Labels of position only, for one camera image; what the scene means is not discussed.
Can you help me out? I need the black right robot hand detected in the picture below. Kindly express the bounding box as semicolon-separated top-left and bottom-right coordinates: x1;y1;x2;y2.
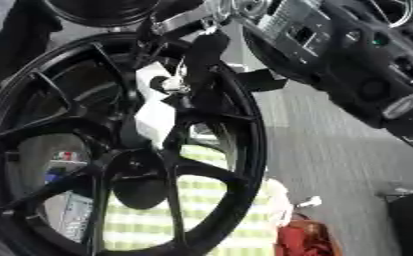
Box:
129;5;257;151

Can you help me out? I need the white pin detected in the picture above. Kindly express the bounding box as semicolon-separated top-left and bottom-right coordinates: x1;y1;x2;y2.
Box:
158;75;192;95

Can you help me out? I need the black spoked wheel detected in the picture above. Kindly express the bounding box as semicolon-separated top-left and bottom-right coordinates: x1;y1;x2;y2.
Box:
0;31;269;256

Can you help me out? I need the black round tyre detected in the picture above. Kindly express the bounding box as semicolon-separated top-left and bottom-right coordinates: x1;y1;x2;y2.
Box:
39;0;166;28

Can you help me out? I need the red bag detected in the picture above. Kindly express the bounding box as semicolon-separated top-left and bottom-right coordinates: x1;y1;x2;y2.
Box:
272;213;345;256

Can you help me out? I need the grey box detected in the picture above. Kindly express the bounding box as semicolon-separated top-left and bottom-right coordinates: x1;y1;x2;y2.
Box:
55;191;96;244

